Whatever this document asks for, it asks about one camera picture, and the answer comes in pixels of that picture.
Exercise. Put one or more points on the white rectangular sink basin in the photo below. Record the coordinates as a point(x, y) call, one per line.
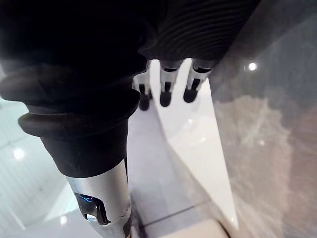
point(198, 161)

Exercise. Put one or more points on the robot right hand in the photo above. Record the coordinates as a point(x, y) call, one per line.
point(86, 62)

